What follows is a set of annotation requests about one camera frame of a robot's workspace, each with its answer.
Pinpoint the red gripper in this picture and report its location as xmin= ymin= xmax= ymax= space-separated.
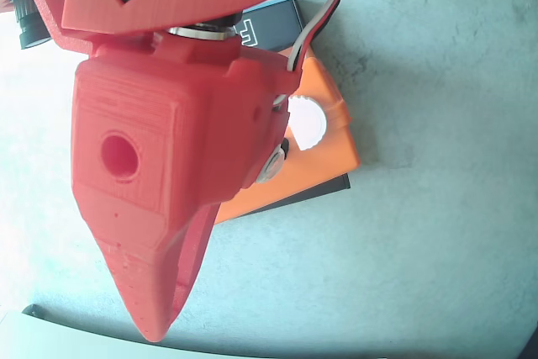
xmin=69 ymin=0 xmax=305 ymax=325

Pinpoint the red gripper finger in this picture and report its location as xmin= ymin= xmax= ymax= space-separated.
xmin=72 ymin=184 xmax=199 ymax=344

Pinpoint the orange box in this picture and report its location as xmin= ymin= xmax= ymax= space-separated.
xmin=213 ymin=55 xmax=362 ymax=225

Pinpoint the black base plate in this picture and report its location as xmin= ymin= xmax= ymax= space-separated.
xmin=234 ymin=172 xmax=351 ymax=214

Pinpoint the black camera on red bracket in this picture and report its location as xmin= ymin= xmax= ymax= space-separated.
xmin=0 ymin=0 xmax=100 ymax=58

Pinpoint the white black red servo cable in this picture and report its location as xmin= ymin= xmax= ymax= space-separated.
xmin=287 ymin=0 xmax=343 ymax=72

